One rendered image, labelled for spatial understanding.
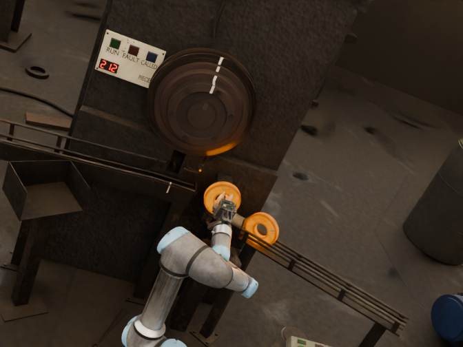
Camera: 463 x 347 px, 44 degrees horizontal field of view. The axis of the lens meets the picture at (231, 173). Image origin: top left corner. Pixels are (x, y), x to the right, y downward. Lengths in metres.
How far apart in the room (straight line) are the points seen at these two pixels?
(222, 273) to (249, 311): 1.41
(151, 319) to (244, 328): 1.17
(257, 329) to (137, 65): 1.55
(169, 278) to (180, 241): 0.14
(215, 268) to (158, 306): 0.28
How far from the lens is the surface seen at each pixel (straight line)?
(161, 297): 1.98
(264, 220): 2.53
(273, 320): 3.29
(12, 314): 2.77
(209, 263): 1.82
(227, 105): 2.31
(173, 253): 1.86
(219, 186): 2.36
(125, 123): 2.59
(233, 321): 3.15
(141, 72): 2.51
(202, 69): 2.32
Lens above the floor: 2.02
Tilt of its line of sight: 27 degrees down
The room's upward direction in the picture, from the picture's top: 25 degrees clockwise
